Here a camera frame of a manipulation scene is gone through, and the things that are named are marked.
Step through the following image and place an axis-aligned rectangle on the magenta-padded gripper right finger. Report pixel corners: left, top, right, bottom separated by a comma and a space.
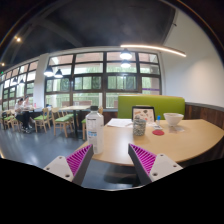
127, 143, 184, 187

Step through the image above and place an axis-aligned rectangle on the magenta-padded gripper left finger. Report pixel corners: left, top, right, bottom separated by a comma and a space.
43, 143, 95, 187

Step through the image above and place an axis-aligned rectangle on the clear black-capped water bottle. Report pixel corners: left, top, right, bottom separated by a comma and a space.
85, 105, 105, 155

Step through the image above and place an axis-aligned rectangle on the flat round red coaster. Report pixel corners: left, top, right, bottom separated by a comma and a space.
151, 129, 165, 137

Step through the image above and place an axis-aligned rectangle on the group of green-seated wooden chairs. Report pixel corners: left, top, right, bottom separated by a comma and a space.
1, 106, 104, 141

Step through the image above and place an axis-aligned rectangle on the speckled ceramic mug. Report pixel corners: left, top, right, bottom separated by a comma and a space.
132, 115, 147, 137

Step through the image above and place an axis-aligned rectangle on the white bowl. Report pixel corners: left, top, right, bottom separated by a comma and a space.
163, 112, 185, 127

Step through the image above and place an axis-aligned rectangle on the black sticker-covered laptop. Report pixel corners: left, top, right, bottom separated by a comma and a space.
131, 105, 157, 124

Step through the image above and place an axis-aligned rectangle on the light wooden dining table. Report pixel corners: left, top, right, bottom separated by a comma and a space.
59, 105, 91, 138

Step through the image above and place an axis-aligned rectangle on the green upholstered bench backrest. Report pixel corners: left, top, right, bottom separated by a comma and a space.
117, 94, 186, 120

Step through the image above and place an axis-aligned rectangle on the person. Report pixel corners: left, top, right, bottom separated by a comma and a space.
22, 95, 34, 111
13, 97, 31, 134

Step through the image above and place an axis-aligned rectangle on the open white book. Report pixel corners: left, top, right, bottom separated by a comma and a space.
105, 117, 134, 128

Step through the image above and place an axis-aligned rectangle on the group of pendant lamps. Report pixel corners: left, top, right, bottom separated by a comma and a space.
43, 48, 134, 80

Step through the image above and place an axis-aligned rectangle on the long linear ceiling light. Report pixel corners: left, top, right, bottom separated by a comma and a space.
119, 43, 187, 58

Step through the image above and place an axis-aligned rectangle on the dark-framed window wall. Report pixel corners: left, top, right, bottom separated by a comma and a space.
0, 50, 163, 111

